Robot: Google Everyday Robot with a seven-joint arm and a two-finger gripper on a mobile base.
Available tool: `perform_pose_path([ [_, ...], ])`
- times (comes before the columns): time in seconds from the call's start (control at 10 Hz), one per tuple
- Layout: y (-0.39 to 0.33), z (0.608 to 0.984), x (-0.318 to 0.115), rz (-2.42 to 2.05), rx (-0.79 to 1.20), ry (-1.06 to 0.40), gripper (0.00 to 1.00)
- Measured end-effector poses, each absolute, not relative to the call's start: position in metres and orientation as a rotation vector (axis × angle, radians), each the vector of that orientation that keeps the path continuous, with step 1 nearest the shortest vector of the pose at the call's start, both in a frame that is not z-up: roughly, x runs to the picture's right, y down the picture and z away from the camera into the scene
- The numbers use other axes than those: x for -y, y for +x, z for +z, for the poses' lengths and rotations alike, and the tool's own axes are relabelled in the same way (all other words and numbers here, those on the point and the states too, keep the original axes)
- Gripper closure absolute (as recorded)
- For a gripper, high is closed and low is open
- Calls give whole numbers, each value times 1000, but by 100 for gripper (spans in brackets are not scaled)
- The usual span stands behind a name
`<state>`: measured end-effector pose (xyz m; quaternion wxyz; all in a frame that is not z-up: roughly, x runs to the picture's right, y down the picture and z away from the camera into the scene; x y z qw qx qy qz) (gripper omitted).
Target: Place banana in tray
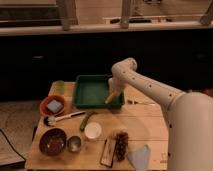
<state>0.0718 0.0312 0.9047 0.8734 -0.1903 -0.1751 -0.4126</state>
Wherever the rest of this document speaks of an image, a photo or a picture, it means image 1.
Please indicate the brown rectangular block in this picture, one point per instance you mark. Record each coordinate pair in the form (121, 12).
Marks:
(108, 152)

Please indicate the dark pine cone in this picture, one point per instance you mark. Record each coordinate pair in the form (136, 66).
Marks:
(121, 145)

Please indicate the silver utensil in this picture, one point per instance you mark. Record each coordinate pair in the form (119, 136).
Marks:
(134, 102)

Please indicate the green cucumber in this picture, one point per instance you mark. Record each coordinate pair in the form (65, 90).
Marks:
(85, 120)

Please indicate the orange bowl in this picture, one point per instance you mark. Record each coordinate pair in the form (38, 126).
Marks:
(46, 112)

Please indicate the small metal cup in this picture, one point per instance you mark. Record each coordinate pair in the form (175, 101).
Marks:
(74, 144)

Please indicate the green plastic tray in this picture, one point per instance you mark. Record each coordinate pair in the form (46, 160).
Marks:
(90, 91)

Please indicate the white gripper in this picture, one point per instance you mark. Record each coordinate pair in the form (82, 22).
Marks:
(116, 85)

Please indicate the green translucent cup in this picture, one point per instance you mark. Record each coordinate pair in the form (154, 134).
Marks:
(59, 86)

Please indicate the white handled dish brush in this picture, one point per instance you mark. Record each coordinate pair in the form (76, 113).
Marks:
(52, 120)

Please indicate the white cup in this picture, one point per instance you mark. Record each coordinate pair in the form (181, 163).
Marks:
(93, 130)

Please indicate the dark brown bowl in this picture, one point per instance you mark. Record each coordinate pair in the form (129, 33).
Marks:
(53, 142)

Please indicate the light blue cloth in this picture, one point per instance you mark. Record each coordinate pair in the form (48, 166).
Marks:
(139, 158)

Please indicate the blue sponge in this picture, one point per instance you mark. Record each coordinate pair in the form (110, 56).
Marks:
(54, 106)

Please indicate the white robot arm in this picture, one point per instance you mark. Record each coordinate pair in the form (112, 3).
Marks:
(188, 115)

